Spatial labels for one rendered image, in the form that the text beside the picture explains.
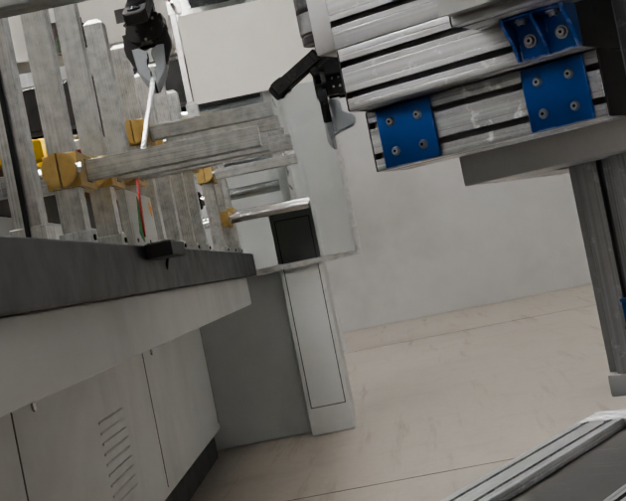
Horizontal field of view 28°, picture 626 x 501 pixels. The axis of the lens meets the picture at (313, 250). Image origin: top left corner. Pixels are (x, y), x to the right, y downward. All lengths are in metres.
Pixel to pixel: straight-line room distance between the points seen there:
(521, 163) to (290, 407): 3.03
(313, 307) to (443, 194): 6.36
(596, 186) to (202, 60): 2.91
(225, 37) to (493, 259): 6.53
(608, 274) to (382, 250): 8.98
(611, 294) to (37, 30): 0.92
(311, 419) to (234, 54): 1.37
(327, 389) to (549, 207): 6.53
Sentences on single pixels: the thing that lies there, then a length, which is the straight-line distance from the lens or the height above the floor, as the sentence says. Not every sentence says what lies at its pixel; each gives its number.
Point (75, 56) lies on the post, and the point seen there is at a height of 1.02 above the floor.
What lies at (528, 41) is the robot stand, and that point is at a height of 0.84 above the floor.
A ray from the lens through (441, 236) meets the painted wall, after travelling 10.85.
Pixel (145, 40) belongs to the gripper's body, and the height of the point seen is 1.09.
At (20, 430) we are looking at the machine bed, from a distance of 2.09.
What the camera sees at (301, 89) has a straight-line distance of 4.59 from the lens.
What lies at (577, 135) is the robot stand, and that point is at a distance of 1.77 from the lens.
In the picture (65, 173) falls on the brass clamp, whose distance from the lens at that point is 1.78.
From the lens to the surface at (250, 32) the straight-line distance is 4.63.
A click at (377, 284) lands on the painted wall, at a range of 10.85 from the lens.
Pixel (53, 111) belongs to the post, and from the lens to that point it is 1.83.
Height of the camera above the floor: 0.61
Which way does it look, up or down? 1 degrees up
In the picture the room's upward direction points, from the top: 11 degrees counter-clockwise
